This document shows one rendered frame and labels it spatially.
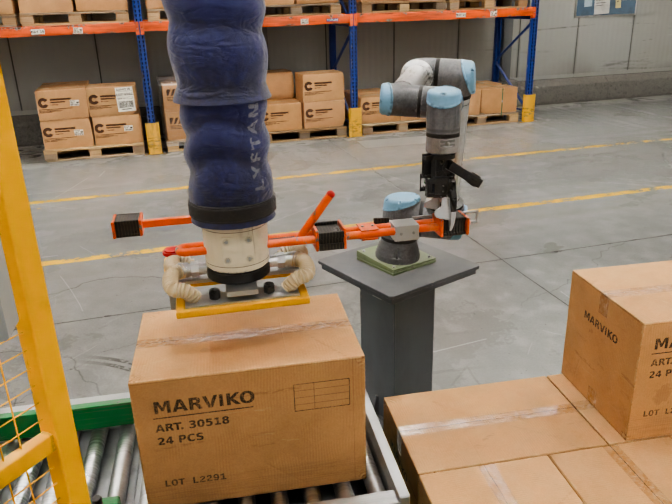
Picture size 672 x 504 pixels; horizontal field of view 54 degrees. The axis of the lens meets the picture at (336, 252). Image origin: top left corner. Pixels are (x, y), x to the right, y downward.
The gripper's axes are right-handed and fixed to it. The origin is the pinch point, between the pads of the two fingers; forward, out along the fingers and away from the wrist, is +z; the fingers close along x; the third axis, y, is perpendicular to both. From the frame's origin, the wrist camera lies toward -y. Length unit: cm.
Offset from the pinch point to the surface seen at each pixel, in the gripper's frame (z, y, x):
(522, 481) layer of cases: 68, -14, 31
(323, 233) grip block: -1.8, 36.4, 6.0
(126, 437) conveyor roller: 68, 98, -14
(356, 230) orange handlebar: 0.3, 26.2, -0.1
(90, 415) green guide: 62, 109, -20
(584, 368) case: 57, -52, -5
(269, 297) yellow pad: 11, 52, 14
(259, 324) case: 27, 55, -3
